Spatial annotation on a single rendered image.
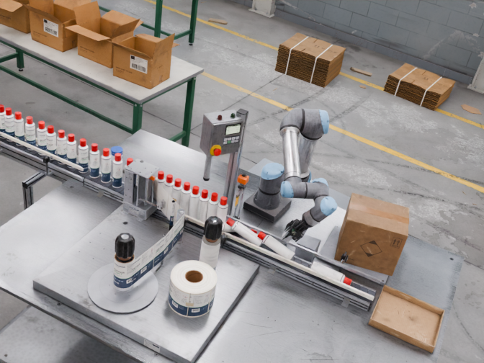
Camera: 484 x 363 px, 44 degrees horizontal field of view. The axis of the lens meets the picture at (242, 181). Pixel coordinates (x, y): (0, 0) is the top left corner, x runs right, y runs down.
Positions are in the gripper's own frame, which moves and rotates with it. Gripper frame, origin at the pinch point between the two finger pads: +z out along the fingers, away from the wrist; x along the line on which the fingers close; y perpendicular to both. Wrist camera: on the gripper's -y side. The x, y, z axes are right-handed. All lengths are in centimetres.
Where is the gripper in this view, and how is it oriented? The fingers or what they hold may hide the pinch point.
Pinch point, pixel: (284, 237)
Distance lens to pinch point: 289.4
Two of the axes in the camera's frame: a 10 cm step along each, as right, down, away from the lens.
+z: -5.7, 5.2, 6.4
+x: 7.0, 7.2, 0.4
